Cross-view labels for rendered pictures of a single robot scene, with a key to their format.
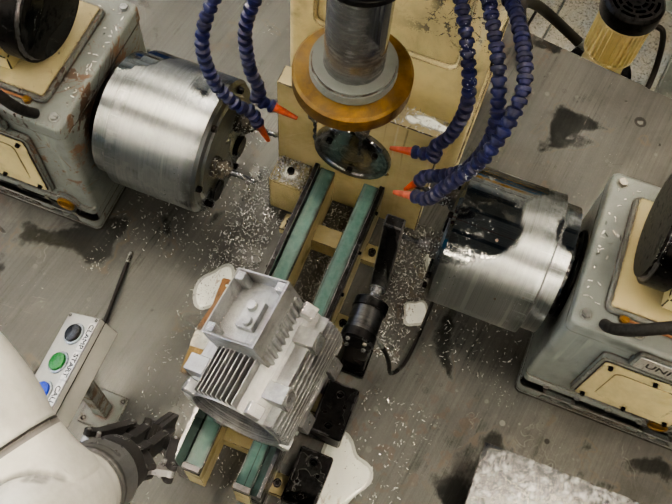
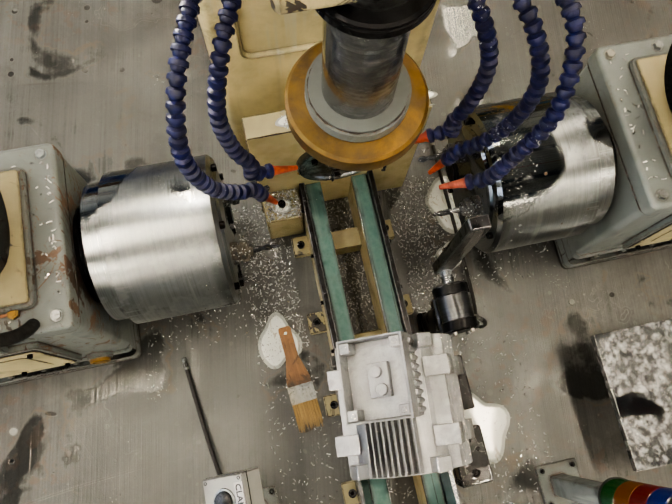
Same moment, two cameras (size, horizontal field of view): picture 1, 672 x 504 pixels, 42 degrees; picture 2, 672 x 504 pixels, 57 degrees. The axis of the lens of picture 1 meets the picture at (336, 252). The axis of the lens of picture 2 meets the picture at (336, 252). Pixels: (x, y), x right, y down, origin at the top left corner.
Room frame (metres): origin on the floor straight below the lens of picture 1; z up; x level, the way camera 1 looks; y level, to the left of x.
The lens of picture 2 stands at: (0.45, 0.23, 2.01)
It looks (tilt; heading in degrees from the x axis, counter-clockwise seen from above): 75 degrees down; 325
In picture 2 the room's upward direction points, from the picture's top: 8 degrees clockwise
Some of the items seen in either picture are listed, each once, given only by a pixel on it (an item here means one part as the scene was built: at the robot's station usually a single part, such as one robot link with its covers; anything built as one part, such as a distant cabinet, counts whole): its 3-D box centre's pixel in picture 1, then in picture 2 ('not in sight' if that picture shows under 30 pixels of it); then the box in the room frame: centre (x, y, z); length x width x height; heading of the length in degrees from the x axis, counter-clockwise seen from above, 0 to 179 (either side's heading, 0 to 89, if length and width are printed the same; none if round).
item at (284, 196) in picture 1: (290, 185); (283, 213); (0.83, 0.10, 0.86); 0.07 x 0.06 x 0.12; 75
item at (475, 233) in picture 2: (385, 258); (458, 249); (0.58, -0.08, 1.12); 0.04 x 0.03 x 0.26; 165
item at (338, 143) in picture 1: (351, 154); (338, 161); (0.83, -0.01, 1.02); 0.15 x 0.02 x 0.15; 75
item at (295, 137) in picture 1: (362, 139); (330, 139); (0.89, -0.02, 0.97); 0.30 x 0.11 x 0.34; 75
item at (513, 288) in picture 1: (514, 254); (537, 169); (0.65, -0.30, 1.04); 0.41 x 0.25 x 0.25; 75
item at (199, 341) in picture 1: (210, 326); (297, 377); (0.54, 0.22, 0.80); 0.21 x 0.05 x 0.01; 169
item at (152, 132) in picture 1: (150, 121); (139, 245); (0.83, 0.36, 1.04); 0.37 x 0.25 x 0.25; 75
